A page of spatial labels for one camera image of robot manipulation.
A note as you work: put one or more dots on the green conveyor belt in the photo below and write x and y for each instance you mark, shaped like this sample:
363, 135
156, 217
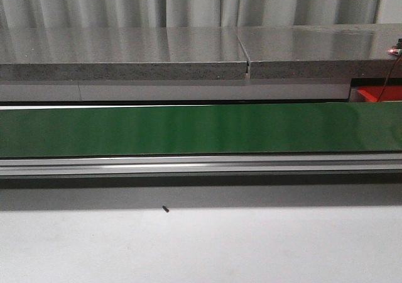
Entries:
208, 129

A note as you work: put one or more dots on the red plate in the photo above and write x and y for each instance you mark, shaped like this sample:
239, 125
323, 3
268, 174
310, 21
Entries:
377, 94

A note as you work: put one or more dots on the grey stone counter slab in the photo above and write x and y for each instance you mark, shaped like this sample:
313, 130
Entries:
198, 53

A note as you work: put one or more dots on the small green circuit board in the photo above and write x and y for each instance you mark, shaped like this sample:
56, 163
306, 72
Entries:
395, 51

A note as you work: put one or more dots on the grey pleated curtain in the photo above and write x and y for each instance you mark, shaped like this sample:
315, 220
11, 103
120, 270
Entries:
205, 13

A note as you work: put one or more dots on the aluminium conveyor frame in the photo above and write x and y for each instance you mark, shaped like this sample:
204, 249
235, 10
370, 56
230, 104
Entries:
186, 164

